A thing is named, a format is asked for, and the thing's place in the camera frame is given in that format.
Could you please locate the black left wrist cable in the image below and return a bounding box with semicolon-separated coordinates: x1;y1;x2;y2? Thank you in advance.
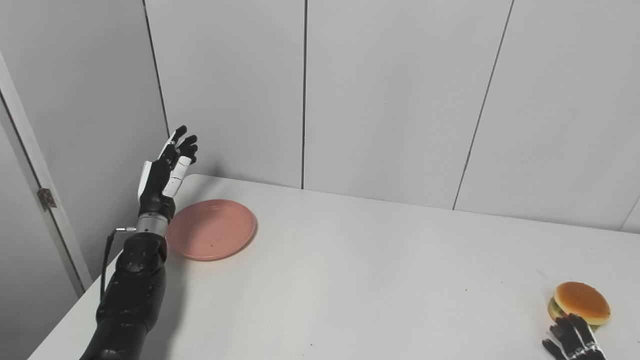
99;227;137;302

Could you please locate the pink round plate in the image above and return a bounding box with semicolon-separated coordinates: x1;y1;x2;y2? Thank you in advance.
165;199;258;262

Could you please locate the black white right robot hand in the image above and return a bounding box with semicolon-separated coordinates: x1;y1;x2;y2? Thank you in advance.
542;313;607;360

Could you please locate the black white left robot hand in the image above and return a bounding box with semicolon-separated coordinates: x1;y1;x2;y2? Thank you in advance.
137;125;199;221

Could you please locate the toy hamburger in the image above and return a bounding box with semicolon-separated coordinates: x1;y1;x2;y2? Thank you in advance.
547;281;612;332

